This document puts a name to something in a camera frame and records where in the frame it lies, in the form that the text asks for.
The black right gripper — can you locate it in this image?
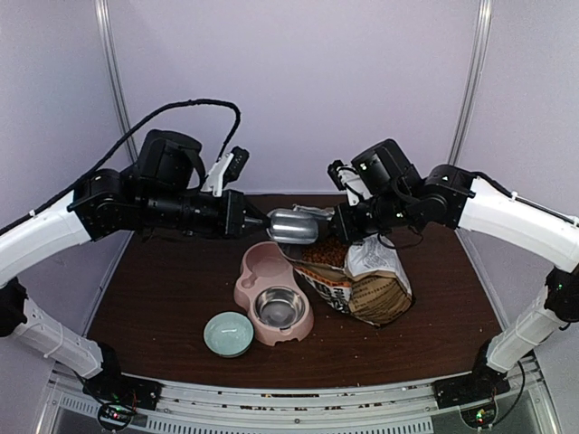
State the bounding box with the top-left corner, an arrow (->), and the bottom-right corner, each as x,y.
327,192 -> 414,245

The metal food scoop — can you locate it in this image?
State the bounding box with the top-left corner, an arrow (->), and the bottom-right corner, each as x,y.
266,208 -> 319,245

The brown dog food bag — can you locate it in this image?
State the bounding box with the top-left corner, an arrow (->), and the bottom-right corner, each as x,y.
282,203 -> 413,329

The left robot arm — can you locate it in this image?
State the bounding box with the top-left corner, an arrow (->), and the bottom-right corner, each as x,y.
1,129 -> 270,401

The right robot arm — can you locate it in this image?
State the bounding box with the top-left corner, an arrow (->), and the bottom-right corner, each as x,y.
327,139 -> 578,400

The pink double pet feeder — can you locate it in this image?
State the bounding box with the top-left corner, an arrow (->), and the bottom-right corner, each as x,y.
233,241 -> 314,346

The brown kibble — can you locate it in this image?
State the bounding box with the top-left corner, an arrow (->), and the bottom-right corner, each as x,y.
302,237 -> 349,268

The steel bowl insert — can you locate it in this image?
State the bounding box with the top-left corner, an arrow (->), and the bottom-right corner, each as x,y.
254,288 -> 305,329

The light green ceramic bowl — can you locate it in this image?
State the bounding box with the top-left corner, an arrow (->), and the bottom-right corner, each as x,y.
203,312 -> 254,358

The right circuit board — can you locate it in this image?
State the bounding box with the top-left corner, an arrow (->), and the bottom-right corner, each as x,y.
460,403 -> 498,429

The circuit board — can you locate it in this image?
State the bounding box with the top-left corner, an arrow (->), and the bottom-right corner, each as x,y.
97,402 -> 136,431
460,403 -> 498,429

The left circuit board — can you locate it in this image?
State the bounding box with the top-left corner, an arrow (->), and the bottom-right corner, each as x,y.
97,402 -> 136,431

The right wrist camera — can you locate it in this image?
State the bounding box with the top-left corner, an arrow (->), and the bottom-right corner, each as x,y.
327,160 -> 371,206

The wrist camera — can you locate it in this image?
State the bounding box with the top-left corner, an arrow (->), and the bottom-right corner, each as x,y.
327,160 -> 371,206
201,146 -> 250,197

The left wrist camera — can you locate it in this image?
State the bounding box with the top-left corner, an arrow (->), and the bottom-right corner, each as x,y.
201,146 -> 250,197

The black braided left cable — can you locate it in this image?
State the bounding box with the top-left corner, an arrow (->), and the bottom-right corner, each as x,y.
26,99 -> 243,218

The left aluminium table rail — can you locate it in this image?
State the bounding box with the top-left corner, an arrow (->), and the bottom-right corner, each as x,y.
49,239 -> 132,385

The front aluminium table rail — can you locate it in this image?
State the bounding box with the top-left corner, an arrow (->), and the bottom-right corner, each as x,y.
44,356 -> 544,434

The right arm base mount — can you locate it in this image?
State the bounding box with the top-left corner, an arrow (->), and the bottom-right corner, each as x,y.
432,370 -> 510,409

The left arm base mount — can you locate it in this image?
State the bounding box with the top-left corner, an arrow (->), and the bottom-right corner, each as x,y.
79,373 -> 162,410

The right rear aluminium post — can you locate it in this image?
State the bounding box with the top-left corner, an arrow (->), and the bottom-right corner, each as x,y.
448,0 -> 493,165

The aluminium post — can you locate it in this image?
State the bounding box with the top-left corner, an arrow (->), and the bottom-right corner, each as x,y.
93,0 -> 139,162
448,0 -> 493,165

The left rear aluminium post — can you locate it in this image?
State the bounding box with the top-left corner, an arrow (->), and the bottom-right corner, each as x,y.
93,0 -> 139,162

